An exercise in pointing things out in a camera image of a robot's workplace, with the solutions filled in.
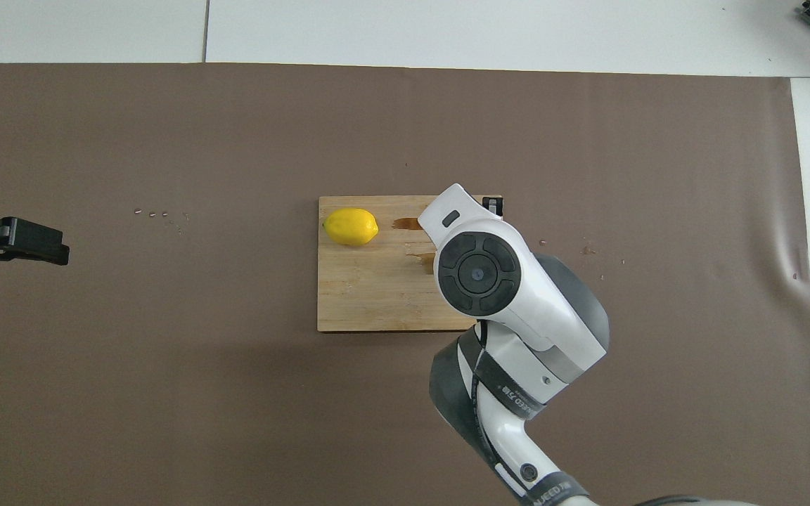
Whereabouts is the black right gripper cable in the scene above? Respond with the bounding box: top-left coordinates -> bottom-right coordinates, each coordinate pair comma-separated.
470,320 -> 513,487

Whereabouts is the wooden cutting board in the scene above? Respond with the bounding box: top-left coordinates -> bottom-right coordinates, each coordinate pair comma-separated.
317,195 -> 504,332

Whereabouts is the brown paper table mat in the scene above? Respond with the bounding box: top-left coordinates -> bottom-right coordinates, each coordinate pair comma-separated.
0,62 -> 810,506

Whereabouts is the yellow lemon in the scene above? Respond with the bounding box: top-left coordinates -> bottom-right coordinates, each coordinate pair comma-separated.
323,208 -> 380,247

